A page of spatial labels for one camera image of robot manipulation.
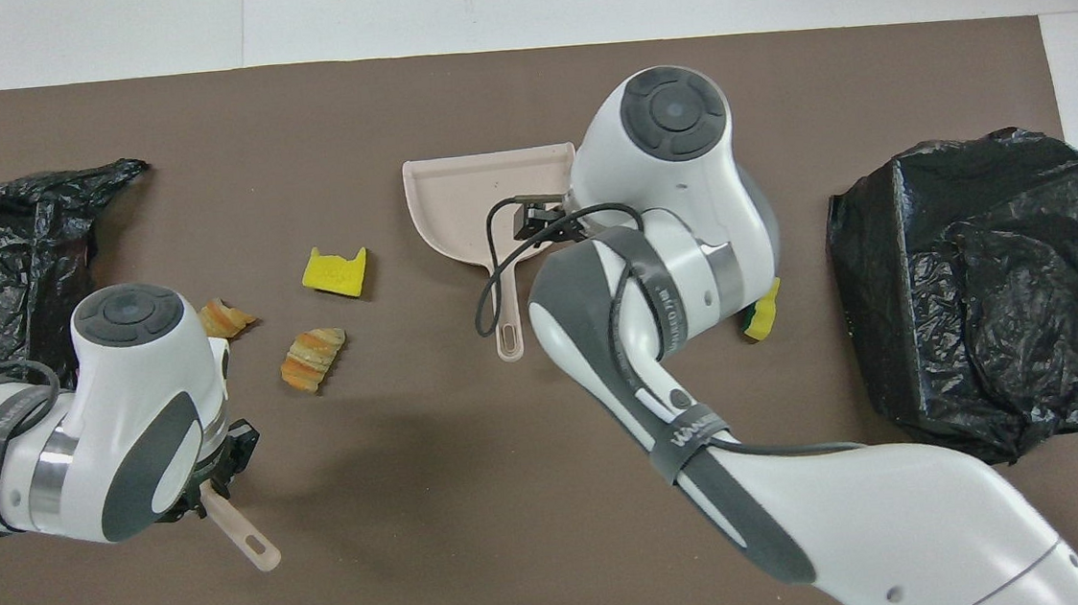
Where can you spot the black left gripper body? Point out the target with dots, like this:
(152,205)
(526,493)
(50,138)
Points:
(241,446)

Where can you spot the beige hand brush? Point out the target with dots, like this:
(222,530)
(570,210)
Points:
(245,537)

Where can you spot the toasted bread slice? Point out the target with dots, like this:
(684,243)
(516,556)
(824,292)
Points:
(225,319)

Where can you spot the notched yellow sponge piece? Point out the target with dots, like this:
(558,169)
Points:
(335,275)

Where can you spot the beige plastic dustpan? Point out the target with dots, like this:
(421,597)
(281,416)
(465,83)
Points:
(464,203)

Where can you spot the yellow green sponge piece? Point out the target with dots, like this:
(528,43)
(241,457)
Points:
(763,316)

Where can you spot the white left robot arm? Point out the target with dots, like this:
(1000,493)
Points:
(124,412)

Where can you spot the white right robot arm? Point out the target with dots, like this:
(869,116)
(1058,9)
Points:
(684,195)

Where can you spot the brown table mat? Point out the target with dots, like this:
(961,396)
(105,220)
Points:
(423,542)

